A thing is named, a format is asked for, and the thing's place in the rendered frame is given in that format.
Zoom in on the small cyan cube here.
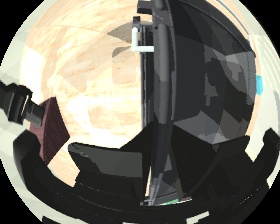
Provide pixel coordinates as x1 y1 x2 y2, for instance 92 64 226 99
256 75 264 96

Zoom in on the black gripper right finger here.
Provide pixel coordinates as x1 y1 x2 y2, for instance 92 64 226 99
168 125 250 202

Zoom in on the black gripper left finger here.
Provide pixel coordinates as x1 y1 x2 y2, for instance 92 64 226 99
67 121 153 205

